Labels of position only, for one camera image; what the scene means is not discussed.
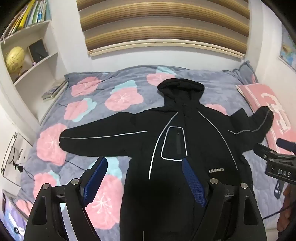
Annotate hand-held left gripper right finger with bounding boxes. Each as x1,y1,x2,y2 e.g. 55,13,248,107
181,158,265,241

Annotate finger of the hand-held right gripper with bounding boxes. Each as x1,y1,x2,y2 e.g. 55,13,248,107
254,142,296,163
277,138,296,154

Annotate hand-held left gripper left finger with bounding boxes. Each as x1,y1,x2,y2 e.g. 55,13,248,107
24,156,109,241

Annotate black hooded jacket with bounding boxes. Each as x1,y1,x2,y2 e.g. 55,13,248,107
59,79,274,241

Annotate person's right hand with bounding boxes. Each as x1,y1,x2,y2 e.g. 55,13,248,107
277,184,296,231

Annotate pink pillow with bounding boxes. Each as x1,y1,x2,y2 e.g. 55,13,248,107
235,83,296,154

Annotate grey pillow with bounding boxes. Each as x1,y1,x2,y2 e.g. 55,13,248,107
231,61,259,85

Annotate purple printed panel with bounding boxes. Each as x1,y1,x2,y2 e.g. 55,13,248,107
0,189,28,239

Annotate grey floral blanket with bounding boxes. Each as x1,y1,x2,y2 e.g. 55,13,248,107
16,61,287,234

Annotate yellow globe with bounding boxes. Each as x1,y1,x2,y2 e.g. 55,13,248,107
5,46,25,76

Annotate white bookshelf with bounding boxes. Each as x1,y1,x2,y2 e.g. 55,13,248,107
0,0,70,126

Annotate striped window blind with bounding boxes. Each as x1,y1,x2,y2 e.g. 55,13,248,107
76,0,251,61

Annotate row of books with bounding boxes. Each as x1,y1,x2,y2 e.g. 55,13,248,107
3,0,51,37

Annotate black cable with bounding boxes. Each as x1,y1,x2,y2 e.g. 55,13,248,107
262,202,292,219

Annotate wall drawing poster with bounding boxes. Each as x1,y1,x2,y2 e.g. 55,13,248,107
0,132,34,176

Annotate wall map poster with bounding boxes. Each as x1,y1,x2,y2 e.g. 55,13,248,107
279,25,296,67

